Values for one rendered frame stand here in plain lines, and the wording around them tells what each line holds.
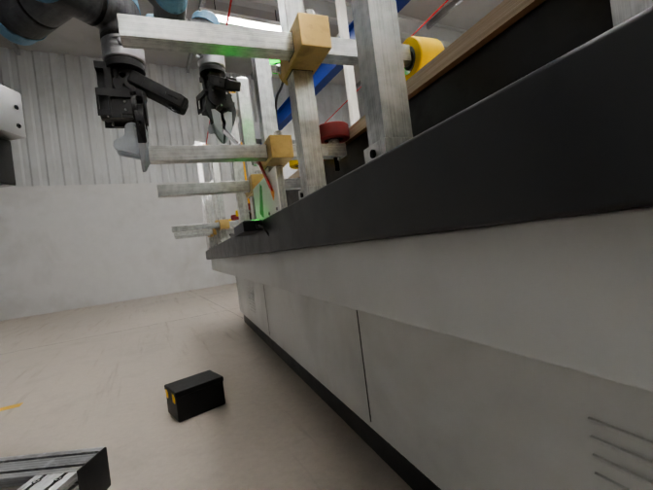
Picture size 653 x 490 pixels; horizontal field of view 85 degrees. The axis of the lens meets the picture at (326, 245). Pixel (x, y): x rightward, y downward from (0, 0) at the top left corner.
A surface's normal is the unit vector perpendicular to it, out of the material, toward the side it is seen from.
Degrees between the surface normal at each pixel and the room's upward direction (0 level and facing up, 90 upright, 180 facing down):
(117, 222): 90
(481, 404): 90
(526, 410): 90
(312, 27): 90
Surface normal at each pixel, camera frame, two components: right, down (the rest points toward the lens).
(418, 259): -0.92, 0.11
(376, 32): 0.37, -0.04
